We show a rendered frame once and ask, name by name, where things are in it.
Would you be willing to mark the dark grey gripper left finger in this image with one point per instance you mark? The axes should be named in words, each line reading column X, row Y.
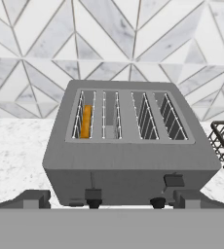
column 32, row 198

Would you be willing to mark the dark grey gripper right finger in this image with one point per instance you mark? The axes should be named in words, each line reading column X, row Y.
column 188, row 198

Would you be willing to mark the dark toaster lever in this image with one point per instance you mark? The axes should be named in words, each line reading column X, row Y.
column 93, row 194
column 173, row 180

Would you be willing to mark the grey four-slot toaster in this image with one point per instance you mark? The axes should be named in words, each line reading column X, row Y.
column 130, row 152

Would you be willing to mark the orange bread slice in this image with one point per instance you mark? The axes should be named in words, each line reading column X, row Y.
column 86, row 121

